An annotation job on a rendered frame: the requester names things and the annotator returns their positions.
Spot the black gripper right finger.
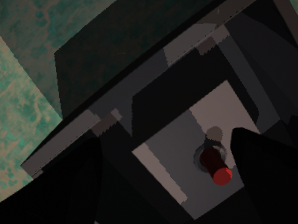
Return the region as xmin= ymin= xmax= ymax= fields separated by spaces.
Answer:
xmin=230 ymin=128 xmax=298 ymax=224

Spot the dark red peg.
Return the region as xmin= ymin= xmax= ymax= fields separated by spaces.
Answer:
xmin=200 ymin=148 xmax=231 ymax=186

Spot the grey square plate with hole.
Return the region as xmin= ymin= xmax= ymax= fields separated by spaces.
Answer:
xmin=132 ymin=72 xmax=259 ymax=220

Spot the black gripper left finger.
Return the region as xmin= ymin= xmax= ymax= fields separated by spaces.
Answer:
xmin=0 ymin=137 xmax=104 ymax=224

